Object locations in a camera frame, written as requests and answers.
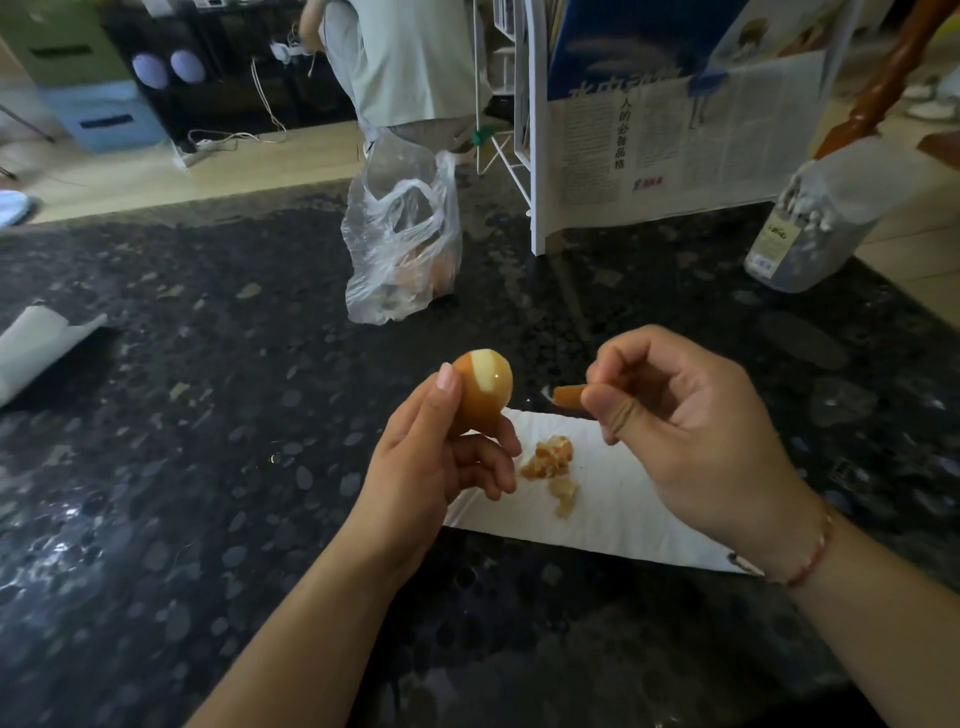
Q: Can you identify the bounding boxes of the clear jar of cotton swabs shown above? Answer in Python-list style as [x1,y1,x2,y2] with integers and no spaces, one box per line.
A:
[744,137,915,294]

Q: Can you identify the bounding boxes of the pile of eggshell bits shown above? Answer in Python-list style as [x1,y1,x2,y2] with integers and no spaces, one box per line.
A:
[519,435,581,520]

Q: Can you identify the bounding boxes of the green box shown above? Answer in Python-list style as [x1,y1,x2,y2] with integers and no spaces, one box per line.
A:
[0,0,133,90]

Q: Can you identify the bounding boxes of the crumpled white paper sheet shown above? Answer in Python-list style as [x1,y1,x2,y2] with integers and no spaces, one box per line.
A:
[0,303,109,411]

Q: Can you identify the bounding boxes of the blue box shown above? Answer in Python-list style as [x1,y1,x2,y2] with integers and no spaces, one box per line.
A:
[37,80,168,156]

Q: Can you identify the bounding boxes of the clear plastic bag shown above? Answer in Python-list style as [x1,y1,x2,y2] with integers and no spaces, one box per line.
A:
[341,127,465,326]

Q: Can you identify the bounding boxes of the person's right forearm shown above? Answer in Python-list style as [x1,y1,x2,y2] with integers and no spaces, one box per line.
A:
[786,517,960,728]

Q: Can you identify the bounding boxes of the white paper towel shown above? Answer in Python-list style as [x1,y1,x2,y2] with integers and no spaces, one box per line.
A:
[442,390,751,576]

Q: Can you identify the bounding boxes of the white power strip cable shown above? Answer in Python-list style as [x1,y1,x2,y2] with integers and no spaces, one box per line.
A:
[174,56,290,169]

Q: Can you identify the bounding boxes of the brown partly peeled egg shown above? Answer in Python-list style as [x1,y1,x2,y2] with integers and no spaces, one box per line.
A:
[450,348,516,440]

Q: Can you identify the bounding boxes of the folded newspaper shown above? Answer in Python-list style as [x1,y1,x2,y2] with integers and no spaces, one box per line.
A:
[541,0,864,235]

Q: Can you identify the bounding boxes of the white wire rack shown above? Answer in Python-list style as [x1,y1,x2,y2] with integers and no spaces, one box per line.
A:
[472,0,554,257]

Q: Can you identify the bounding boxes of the person's left hand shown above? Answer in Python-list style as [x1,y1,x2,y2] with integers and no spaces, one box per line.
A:
[351,363,523,585]

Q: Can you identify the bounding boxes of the red string bracelet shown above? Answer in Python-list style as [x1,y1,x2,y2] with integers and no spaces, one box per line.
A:
[727,504,835,588]

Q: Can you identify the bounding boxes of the person's left forearm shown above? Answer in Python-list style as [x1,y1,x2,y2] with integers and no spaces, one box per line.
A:
[183,528,423,728]

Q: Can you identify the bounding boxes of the black cabinet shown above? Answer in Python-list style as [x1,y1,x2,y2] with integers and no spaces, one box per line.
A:
[99,0,357,149]

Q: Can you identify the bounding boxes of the person's right hand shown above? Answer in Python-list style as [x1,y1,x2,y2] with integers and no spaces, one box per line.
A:
[581,324,828,580]

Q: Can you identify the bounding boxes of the white shoes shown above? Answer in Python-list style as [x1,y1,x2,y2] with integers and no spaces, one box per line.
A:
[902,73,960,123]

